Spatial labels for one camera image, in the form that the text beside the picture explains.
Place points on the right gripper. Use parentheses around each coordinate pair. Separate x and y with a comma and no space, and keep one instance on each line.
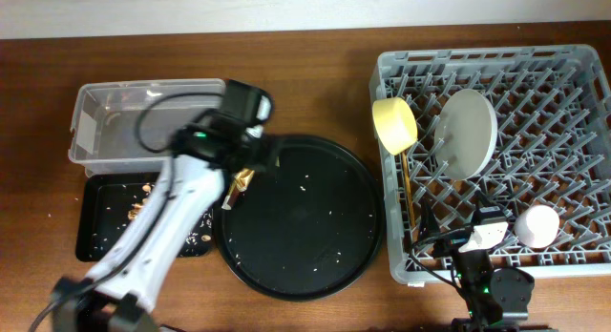
(458,246)

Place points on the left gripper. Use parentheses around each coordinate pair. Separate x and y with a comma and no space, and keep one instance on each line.
(258,156)

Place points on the gold foil wrapper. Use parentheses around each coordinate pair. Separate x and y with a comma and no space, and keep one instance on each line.
(239,185)

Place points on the pink cup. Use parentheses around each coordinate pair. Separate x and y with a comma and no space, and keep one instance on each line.
(537,227)

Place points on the wooden chopstick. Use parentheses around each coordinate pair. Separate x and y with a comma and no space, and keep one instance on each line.
(407,181)
(403,200)

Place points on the grey round plate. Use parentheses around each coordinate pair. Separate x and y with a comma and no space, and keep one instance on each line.
(465,134)

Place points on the yellow bowl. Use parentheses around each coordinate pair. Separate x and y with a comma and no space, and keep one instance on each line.
(395,124)

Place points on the food scraps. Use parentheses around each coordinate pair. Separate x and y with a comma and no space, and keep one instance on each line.
(118,206)

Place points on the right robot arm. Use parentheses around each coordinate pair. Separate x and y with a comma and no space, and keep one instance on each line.
(497,298)

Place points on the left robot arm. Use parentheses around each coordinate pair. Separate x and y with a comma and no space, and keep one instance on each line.
(120,292)

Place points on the grey dishwasher rack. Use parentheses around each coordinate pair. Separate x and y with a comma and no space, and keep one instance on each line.
(552,105)

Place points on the round black serving tray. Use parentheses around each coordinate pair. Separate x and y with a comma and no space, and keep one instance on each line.
(309,228)

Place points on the clear plastic storage bin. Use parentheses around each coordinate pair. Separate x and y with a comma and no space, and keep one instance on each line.
(105,115)

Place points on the black rectangular tray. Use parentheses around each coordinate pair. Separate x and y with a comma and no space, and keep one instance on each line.
(84,249)

